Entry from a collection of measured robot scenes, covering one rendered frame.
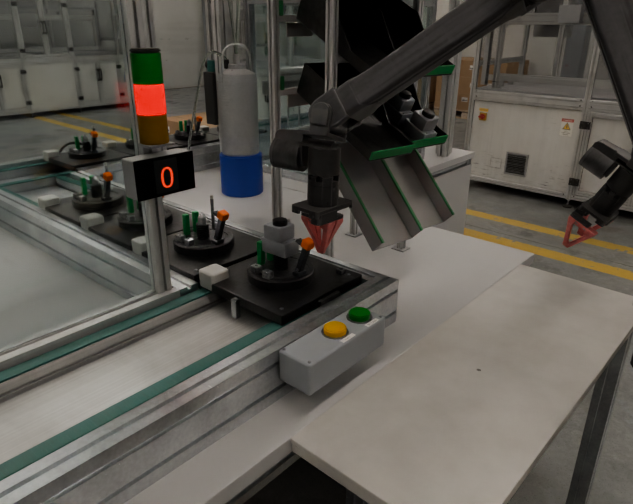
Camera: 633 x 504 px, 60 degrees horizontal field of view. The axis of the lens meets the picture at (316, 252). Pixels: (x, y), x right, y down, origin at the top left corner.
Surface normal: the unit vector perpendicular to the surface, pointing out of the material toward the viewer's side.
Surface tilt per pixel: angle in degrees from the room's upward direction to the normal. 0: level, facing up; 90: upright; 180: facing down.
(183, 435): 90
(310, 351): 0
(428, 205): 45
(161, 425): 90
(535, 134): 90
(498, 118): 90
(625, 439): 0
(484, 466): 0
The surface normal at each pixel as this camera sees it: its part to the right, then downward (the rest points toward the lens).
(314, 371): 0.75, 0.26
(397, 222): 0.44, -0.44
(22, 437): 0.00, -0.92
